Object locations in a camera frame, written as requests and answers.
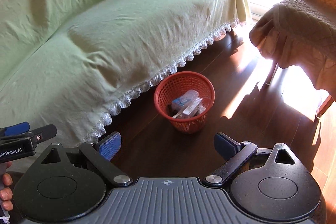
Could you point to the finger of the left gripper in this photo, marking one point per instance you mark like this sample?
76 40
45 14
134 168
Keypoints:
16 129
37 136

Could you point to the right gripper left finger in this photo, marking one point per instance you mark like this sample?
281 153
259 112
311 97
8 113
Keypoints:
100 153

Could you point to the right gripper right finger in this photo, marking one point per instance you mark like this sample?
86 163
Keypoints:
235 154

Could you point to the red plastic mesh basket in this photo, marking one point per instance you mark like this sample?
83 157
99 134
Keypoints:
175 86

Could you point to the person left hand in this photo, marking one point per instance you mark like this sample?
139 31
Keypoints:
6 192

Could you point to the white flat box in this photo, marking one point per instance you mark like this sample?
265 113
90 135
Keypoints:
191 109

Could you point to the green covered sofa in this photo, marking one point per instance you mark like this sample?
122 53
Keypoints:
78 63

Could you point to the beige quilted covered chair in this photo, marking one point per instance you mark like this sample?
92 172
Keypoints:
302 33

